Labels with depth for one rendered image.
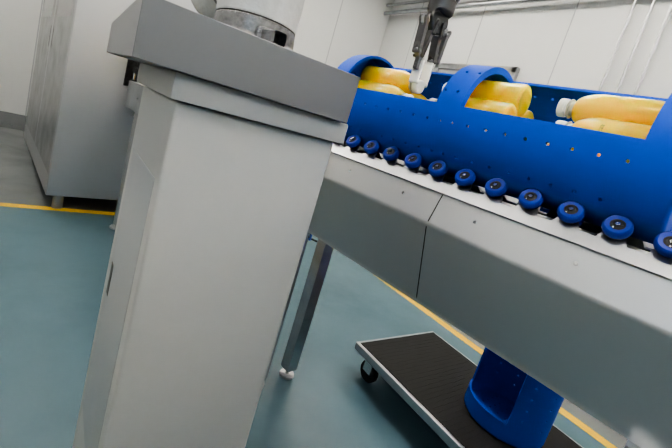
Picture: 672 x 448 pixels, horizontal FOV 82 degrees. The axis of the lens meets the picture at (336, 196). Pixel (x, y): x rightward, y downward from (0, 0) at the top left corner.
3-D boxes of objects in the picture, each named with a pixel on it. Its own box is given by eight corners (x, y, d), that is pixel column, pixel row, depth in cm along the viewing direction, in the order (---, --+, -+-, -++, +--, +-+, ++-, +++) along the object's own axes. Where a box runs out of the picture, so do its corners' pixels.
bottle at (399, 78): (364, 64, 121) (409, 71, 108) (379, 67, 125) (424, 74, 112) (359, 87, 123) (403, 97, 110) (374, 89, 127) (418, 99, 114)
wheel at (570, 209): (591, 210, 69) (591, 216, 70) (573, 195, 72) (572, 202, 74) (568, 221, 69) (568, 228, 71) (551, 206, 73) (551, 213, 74)
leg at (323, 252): (284, 381, 149) (329, 231, 138) (276, 372, 153) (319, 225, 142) (296, 378, 153) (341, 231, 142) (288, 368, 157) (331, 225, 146)
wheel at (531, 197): (548, 196, 74) (549, 203, 76) (533, 183, 78) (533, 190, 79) (527, 207, 74) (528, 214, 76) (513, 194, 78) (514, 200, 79)
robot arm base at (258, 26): (224, 31, 59) (232, -7, 58) (190, 42, 77) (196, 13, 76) (323, 67, 70) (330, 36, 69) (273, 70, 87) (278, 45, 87)
